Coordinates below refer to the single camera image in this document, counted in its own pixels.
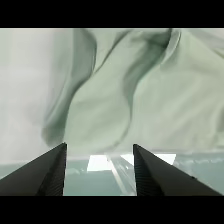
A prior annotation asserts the pale green garment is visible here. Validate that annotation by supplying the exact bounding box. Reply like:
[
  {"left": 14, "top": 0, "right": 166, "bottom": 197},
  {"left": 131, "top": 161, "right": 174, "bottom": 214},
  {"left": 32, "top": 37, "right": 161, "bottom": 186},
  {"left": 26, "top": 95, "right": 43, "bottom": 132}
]
[{"left": 40, "top": 28, "right": 224, "bottom": 157}]

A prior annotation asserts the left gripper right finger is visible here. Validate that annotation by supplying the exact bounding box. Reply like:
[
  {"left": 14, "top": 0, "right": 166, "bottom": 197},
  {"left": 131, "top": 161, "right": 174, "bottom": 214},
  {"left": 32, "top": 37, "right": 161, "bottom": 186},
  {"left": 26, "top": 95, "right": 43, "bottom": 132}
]
[{"left": 132, "top": 143, "right": 223, "bottom": 197}]

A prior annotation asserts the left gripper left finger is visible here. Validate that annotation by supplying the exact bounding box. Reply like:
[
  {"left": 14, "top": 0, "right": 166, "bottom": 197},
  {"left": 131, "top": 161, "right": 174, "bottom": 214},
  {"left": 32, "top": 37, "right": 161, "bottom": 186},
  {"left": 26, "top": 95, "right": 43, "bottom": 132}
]
[{"left": 0, "top": 141, "right": 68, "bottom": 197}]

